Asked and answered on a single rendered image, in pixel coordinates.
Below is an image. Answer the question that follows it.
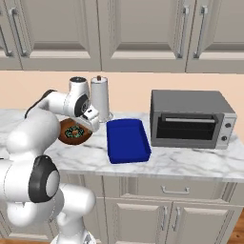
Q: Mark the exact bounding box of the beige wall cupboard door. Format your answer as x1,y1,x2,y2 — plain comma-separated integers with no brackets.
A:
0,0,24,71
185,0,244,74
96,0,195,73
4,0,103,72

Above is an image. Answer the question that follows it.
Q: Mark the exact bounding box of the beige drawer front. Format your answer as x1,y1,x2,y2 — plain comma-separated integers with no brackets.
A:
58,172,105,198
119,175,236,206

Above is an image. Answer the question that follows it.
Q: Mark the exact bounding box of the silver cupboard door handle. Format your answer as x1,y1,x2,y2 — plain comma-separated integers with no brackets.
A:
193,5,210,60
0,24,14,58
176,5,191,59
9,7,30,58

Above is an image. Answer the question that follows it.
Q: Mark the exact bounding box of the green sprinkled chocolate donut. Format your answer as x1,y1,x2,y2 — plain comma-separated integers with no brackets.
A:
64,125,86,139

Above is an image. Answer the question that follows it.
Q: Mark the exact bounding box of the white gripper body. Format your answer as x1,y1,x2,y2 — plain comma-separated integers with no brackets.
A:
74,114,101,133

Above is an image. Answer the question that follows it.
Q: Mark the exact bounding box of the silver base cupboard handle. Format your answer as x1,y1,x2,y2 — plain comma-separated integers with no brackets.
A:
172,206,182,234
159,205,169,232

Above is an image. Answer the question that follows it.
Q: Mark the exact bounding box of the grey toaster oven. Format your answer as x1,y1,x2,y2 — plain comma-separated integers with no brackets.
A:
149,89,238,151

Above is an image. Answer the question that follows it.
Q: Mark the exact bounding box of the brown bowl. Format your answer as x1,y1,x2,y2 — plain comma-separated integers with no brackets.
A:
57,117,94,146

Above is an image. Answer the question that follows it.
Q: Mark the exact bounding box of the silver drawer handle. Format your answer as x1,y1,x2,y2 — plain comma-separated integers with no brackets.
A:
160,185,192,195

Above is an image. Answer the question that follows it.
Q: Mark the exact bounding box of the beige base cupboard door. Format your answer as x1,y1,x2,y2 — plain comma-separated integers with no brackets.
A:
104,197,173,244
165,201,244,244

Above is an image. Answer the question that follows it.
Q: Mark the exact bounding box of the grey paper towel holder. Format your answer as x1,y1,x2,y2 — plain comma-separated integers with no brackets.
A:
95,74,114,124

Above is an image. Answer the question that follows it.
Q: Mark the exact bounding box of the white paper towel roll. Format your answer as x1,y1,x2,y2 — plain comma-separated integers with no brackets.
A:
90,77,111,123

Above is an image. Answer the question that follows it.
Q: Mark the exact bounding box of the blue rectangular tray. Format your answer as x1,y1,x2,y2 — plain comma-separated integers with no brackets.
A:
105,117,153,165

